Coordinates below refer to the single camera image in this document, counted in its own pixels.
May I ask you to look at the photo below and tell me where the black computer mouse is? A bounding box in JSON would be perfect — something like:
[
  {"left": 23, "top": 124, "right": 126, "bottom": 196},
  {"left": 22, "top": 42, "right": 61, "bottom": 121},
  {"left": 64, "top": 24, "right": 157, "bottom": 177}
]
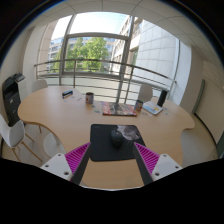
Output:
[{"left": 110, "top": 128, "right": 125, "bottom": 149}]

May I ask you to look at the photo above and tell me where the black cylindrical speaker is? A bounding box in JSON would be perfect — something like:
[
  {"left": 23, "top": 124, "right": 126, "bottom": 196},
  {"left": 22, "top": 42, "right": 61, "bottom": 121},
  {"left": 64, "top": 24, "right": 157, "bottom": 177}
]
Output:
[{"left": 156, "top": 88, "right": 169, "bottom": 108}]

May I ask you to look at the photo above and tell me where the metal balcony railing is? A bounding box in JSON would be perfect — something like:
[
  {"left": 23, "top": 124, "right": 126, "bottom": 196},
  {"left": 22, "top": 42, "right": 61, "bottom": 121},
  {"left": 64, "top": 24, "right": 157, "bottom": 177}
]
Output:
[{"left": 33, "top": 58, "right": 178, "bottom": 102}]

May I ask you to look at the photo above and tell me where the white mug with red print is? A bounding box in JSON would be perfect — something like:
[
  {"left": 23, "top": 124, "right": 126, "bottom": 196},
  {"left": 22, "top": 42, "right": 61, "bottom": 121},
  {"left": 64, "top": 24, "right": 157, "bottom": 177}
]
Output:
[{"left": 84, "top": 91, "right": 95, "bottom": 105}]

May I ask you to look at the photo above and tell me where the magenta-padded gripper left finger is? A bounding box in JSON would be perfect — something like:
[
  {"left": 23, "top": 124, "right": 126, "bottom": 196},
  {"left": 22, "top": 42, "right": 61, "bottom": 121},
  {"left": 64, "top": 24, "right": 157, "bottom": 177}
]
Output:
[{"left": 39, "top": 142, "right": 92, "bottom": 186}]

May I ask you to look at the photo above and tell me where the white and blue booklet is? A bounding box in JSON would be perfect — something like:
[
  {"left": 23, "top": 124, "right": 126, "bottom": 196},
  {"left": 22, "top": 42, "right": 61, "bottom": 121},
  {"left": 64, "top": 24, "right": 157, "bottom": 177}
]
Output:
[{"left": 142, "top": 100, "right": 165, "bottom": 116}]

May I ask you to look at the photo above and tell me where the black printed mouse pad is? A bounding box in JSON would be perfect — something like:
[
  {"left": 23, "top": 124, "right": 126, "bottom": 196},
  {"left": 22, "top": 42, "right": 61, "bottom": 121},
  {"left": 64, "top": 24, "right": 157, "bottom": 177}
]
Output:
[{"left": 88, "top": 123, "right": 147, "bottom": 163}]

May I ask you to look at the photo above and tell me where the red magazine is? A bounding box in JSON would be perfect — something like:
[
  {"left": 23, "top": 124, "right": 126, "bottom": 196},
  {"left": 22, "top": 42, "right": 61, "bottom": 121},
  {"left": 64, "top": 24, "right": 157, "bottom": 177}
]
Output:
[{"left": 101, "top": 100, "right": 139, "bottom": 118}]

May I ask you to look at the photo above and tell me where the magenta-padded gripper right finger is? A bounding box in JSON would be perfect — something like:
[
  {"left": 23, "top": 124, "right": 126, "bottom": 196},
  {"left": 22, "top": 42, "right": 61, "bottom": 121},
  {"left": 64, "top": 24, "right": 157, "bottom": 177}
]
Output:
[{"left": 132, "top": 142, "right": 184, "bottom": 186}]

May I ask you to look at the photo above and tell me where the white chair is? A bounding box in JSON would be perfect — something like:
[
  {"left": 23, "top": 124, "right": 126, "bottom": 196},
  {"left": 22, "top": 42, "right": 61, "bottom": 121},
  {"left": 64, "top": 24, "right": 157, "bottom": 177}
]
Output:
[
  {"left": 0, "top": 112, "right": 45, "bottom": 165},
  {"left": 137, "top": 82, "right": 155, "bottom": 104},
  {"left": 31, "top": 78, "right": 49, "bottom": 94}
]

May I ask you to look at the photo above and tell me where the black office printer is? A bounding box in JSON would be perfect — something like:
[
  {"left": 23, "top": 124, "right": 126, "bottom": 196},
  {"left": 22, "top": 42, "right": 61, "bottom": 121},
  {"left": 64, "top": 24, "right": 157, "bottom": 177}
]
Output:
[{"left": 1, "top": 72, "right": 27, "bottom": 128}]

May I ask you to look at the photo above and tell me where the blue and white mug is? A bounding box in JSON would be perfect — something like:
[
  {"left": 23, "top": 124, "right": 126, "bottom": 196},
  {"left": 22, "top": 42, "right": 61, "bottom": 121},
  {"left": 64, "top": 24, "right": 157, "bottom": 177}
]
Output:
[{"left": 133, "top": 99, "right": 145, "bottom": 112}]

